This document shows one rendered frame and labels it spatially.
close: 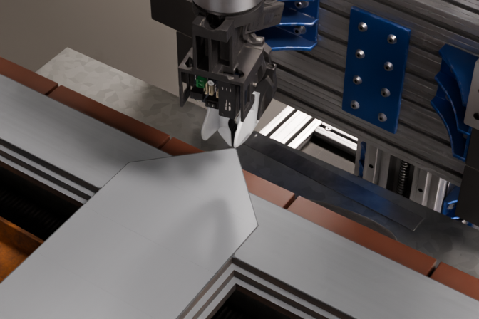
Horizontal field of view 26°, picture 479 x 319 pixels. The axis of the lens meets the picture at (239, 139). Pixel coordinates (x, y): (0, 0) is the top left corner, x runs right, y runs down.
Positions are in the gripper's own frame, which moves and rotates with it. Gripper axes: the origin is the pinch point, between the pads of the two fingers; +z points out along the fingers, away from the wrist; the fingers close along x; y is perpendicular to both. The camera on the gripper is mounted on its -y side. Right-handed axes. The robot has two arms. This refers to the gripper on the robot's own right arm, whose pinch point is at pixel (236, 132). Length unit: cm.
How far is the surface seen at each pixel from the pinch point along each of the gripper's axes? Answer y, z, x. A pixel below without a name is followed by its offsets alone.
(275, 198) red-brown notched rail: 1.6, 7.1, 5.4
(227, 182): 3.2, 5.0, 0.1
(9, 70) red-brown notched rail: -8.4, 7.1, -35.0
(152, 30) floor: -123, 90, -70
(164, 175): 4.6, 5.0, -7.1
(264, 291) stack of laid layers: 14.9, 7.2, 8.7
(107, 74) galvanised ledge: -27.8, 21.7, -31.4
